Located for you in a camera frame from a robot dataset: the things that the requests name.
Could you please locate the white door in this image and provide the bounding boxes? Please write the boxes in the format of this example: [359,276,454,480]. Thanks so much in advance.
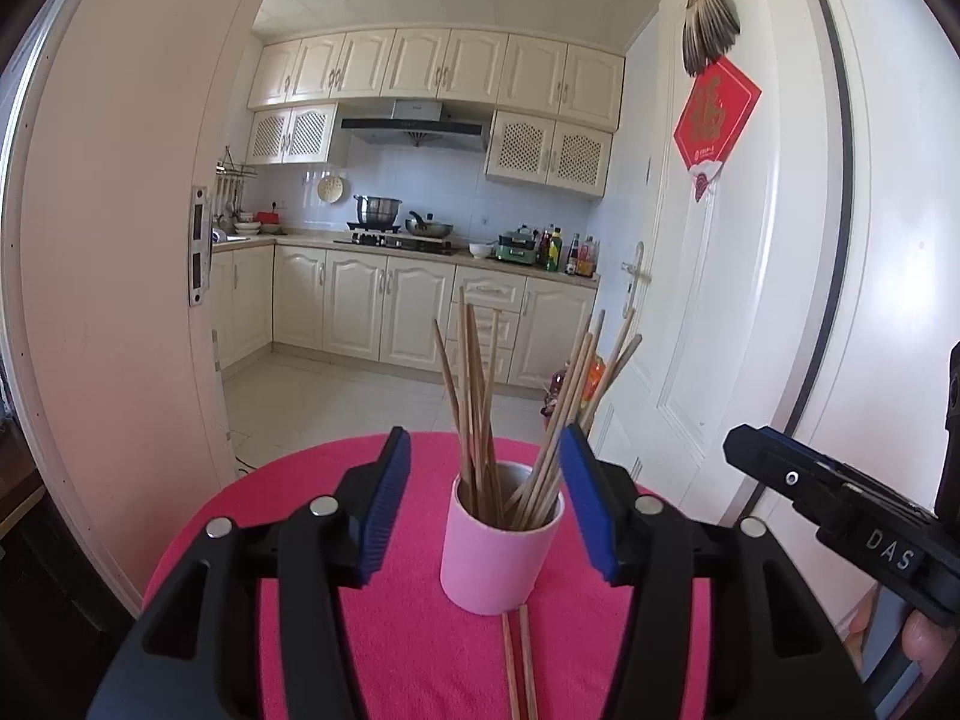
[581,0,856,541]

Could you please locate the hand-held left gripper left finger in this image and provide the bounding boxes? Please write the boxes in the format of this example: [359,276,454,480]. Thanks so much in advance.
[88,426,413,720]

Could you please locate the hanging utensil rack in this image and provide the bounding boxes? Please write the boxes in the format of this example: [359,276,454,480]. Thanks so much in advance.
[214,148,257,230]

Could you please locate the steel cooking pot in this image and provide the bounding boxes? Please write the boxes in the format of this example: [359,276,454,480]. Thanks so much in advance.
[354,193,404,227]

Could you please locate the reddish wooden chopstick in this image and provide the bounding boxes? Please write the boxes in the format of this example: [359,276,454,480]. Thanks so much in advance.
[517,604,539,720]
[501,611,522,720]

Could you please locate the metal door strike plate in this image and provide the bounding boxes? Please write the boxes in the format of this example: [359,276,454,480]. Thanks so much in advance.
[189,184,215,308]

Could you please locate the white door handle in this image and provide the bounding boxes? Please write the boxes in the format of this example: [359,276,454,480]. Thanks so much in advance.
[621,241,647,325]

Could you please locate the red diamond door poster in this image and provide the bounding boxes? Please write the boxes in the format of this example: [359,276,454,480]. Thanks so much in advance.
[673,56,764,203]

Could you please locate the gas stove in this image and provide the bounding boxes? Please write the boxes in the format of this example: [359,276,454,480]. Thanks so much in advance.
[334,223,457,254]

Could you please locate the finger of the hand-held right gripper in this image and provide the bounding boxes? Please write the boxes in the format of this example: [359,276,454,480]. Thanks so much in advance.
[724,424,848,533]

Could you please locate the black range hood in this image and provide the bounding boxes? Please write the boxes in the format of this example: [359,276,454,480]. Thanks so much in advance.
[341,99,485,152]

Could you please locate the cream kitchen cabinets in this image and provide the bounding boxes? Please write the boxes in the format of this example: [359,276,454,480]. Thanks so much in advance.
[246,28,627,128]
[211,236,601,391]

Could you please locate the feather fan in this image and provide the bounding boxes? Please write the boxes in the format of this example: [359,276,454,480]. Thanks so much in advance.
[681,0,742,78]

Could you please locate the cream lower kitchen cabinets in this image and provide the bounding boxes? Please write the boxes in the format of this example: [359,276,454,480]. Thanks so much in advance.
[211,236,601,391]

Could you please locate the cream upper kitchen cabinets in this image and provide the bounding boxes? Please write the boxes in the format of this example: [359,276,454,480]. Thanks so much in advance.
[246,28,627,128]

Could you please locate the person's right hand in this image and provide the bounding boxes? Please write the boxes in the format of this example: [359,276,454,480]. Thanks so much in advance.
[902,610,960,682]

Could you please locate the small lattice door cabinet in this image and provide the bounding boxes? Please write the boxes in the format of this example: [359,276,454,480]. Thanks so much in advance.
[246,103,338,166]

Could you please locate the green electric cooker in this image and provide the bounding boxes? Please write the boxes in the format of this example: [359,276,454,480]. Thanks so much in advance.
[491,225,541,267]

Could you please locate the bundle of wooden chopsticks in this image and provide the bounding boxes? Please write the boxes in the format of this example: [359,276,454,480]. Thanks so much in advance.
[433,298,644,530]

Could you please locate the wide lattice door cabinet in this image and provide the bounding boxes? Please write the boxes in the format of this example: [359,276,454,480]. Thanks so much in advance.
[485,109,616,200]

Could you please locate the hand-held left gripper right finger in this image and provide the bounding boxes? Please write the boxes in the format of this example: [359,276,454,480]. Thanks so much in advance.
[559,422,877,720]

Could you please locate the pink tablecloth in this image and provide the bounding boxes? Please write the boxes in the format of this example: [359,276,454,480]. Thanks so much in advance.
[142,431,713,720]

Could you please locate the pink cup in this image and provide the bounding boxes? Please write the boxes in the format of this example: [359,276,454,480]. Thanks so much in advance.
[440,461,563,616]

